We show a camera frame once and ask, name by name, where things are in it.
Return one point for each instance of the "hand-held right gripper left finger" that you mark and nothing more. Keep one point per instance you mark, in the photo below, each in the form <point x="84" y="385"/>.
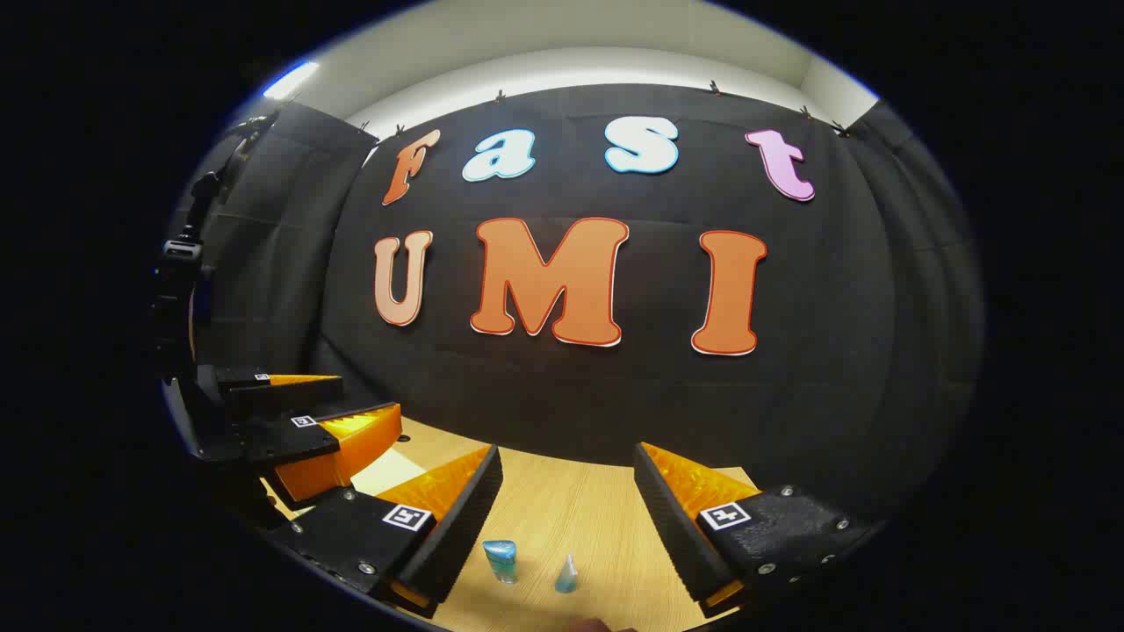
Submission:
<point x="465" y="518"/>

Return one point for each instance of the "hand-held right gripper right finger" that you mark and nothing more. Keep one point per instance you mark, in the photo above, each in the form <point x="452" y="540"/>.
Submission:
<point x="667" y="518"/>

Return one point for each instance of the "blue skin care bottle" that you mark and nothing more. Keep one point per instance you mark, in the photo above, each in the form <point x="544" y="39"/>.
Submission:
<point x="500" y="562"/>

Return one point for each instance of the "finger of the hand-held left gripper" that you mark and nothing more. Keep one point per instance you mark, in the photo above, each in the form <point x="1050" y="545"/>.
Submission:
<point x="290" y="443"/>
<point x="281" y="397"/>

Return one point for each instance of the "clear blue skin care tube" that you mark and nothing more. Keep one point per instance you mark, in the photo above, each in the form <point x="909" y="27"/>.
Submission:
<point x="566" y="579"/>

